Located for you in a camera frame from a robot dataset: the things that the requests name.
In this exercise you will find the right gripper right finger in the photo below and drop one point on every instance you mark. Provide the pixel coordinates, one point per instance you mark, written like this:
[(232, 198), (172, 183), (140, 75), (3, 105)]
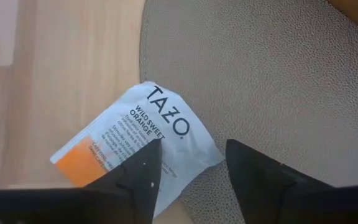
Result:
[(253, 180)]

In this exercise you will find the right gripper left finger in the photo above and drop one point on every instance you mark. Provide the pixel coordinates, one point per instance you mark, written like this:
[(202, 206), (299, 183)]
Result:
[(141, 174)]

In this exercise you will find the white orange Tazo tea packet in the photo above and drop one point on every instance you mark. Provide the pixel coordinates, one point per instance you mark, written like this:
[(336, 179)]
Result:
[(166, 118)]

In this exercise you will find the round beige mat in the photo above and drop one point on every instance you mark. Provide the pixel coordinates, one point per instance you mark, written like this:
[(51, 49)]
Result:
[(275, 77)]

